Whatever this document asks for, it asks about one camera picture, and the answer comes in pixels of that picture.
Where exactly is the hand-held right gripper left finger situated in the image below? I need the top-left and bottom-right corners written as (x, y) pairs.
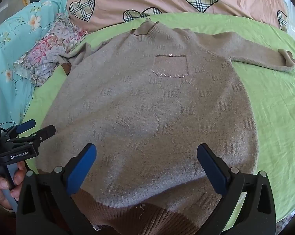
top-left (16, 143), bottom-right (97, 235)

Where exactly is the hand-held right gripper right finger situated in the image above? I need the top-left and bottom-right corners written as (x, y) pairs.
top-left (197, 143), bottom-right (276, 235)

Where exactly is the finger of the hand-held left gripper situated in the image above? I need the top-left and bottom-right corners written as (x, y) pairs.
top-left (1, 119), bottom-right (36, 140)
top-left (9, 125), bottom-right (56, 150)

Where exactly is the beige knit sweater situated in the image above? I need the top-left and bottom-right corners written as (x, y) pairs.
top-left (36, 17), bottom-right (295, 235)

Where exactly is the floral purple pink cloth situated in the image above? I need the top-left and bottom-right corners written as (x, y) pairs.
top-left (14, 13), bottom-right (88, 87)

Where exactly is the turquoise floral quilt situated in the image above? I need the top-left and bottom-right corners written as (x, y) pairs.
top-left (0, 0), bottom-right (79, 133)

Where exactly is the green bed sheet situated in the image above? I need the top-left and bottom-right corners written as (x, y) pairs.
top-left (27, 12), bottom-right (295, 233)

